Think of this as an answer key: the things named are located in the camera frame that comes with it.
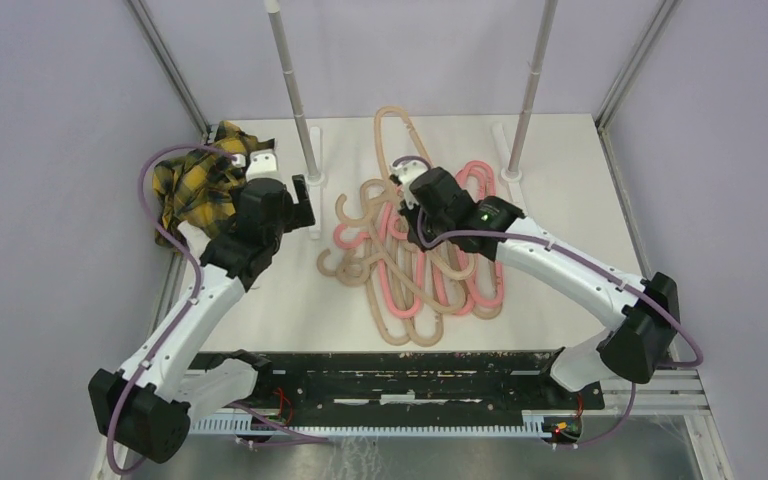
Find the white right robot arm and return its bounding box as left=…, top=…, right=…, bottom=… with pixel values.
left=390, top=160, right=680, bottom=408

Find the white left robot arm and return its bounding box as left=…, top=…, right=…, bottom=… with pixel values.
left=88, top=175, right=315, bottom=474

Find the left white rack foot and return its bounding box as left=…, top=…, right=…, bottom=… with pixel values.
left=304, top=126, right=326, bottom=240

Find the white rack foot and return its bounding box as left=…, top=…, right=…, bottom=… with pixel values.
left=304, top=126, right=326, bottom=240
left=491, top=121, right=530, bottom=213

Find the pink hanger right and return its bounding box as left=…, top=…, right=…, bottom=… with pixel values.
left=432, top=160, right=505, bottom=320

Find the pink hanger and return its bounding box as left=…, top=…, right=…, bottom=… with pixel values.
left=318, top=195, right=446, bottom=320
left=432, top=160, right=505, bottom=320

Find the pink hanger left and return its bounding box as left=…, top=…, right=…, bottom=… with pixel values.
left=318, top=195, right=446, bottom=320

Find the yellow plaid shirt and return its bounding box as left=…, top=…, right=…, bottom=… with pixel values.
left=152, top=149, right=246, bottom=244

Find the beige hanger with left hook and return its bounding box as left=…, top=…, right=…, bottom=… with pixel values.
left=316, top=178, right=445, bottom=348

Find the right white rack foot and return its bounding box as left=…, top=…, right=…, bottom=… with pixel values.
left=491, top=121, right=530, bottom=213

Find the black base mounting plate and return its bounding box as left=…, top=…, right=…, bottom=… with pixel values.
left=242, top=351, right=605, bottom=427

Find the left grey rack pole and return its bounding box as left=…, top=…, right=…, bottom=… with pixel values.
left=264, top=0, right=323, bottom=185

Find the grey rack pole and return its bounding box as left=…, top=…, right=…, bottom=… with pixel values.
left=504, top=0, right=559, bottom=179
left=264, top=0, right=323, bottom=185

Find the right grey rack pole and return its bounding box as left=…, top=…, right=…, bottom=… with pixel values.
left=504, top=0, right=559, bottom=179

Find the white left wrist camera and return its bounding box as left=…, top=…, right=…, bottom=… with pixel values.
left=231, top=149, right=281, bottom=181

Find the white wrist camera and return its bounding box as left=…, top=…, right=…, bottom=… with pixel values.
left=231, top=149, right=281, bottom=181
left=391, top=161, right=428, bottom=204

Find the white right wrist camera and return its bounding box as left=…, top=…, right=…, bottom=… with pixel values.
left=391, top=161, right=428, bottom=204

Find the white slotted cable duct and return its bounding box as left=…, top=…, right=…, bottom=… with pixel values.
left=189, top=410, right=550, bottom=439

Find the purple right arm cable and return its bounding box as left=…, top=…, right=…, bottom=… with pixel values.
left=393, top=155, right=705, bottom=449

